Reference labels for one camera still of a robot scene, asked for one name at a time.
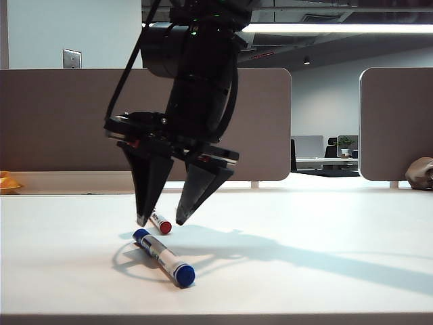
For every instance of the long linear ceiling light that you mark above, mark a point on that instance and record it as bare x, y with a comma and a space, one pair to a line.
338, 27

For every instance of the narrow brown desk divider panel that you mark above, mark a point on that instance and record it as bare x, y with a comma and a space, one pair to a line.
395, 125

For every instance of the white background desk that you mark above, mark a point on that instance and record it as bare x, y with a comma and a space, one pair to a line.
321, 163

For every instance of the small potted green plant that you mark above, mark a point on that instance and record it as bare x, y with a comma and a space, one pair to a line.
345, 144

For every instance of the metal wall plate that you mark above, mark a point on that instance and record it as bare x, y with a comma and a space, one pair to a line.
71, 59

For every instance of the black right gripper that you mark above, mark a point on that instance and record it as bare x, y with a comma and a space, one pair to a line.
196, 111

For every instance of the blue whiteboard marker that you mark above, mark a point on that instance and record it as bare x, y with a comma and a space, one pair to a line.
162, 255

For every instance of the black pendant ceiling lamp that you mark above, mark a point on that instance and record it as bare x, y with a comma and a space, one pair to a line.
306, 61

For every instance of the red whiteboard marker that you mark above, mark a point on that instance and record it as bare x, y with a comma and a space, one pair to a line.
162, 225

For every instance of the wide brown desk divider panel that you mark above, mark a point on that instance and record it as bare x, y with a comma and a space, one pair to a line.
50, 118

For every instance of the white divider support foot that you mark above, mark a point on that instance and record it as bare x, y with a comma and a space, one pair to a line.
254, 185
393, 184

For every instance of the orange object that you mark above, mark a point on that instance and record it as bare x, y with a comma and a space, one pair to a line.
8, 183

